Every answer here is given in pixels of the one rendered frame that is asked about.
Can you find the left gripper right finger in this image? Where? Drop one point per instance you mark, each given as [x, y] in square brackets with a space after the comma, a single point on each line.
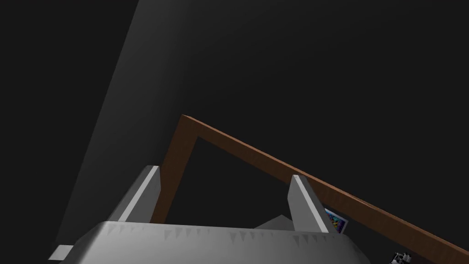
[306, 207]

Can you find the colourful wall picture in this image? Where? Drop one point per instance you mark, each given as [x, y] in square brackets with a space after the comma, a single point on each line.
[336, 220]

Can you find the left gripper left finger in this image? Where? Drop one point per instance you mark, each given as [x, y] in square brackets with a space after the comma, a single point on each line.
[141, 198]

